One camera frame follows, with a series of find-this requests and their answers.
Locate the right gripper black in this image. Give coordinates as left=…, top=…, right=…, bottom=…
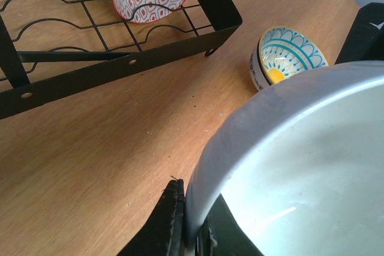
left=335, top=2, right=383, bottom=64

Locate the white ceramic bowl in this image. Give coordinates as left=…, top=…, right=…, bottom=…
left=184, top=61, right=383, bottom=255

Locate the yellow blue patterned bowl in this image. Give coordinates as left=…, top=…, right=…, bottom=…
left=250, top=26, right=328, bottom=91

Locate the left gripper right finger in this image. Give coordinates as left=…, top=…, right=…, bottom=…
left=195, top=195, right=262, bottom=256

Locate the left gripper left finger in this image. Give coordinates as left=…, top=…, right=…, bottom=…
left=118, top=179, right=185, bottom=255

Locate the black wire dish rack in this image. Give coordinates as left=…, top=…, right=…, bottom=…
left=1, top=0, right=242, bottom=119

